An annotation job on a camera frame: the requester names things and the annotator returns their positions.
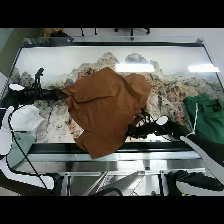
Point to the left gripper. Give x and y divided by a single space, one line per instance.
55 94

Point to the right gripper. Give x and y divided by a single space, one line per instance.
143 130

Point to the brown T-shirt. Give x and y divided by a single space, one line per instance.
106 106

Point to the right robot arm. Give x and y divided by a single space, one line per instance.
203 146

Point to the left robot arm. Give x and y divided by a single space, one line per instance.
20 94

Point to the white garment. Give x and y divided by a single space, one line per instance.
28 118

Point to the pale green garment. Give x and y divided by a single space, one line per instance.
20 146

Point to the dark green garment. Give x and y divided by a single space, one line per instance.
206 116

